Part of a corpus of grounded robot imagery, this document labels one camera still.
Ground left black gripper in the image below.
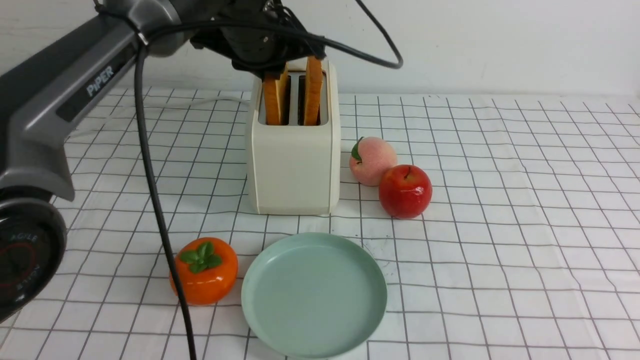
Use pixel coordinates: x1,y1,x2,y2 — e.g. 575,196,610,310
190,0,326,80

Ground toast slice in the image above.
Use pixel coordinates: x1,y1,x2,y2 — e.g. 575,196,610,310
262,64,290,126
304,56,323,126

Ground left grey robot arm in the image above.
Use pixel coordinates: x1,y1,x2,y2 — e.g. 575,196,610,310
1,0,325,321

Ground cream white toaster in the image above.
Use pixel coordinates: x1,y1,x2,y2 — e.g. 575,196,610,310
245,60,341,215

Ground pink peach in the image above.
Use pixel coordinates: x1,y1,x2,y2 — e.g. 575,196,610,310
349,136,398,187

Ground red apple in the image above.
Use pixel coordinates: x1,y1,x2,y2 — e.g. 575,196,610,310
378,164,434,219

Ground orange persimmon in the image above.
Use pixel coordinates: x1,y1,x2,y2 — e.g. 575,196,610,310
174,237,239,306

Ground light green plate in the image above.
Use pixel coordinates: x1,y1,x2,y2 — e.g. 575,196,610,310
241,232,388,360

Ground white checkered tablecloth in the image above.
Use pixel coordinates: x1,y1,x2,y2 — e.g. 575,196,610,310
1,88,640,360

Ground white power cord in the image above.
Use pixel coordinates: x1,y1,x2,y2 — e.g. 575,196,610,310
65,96,252,141

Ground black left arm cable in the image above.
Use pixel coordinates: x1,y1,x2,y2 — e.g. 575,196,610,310
90,0,404,360

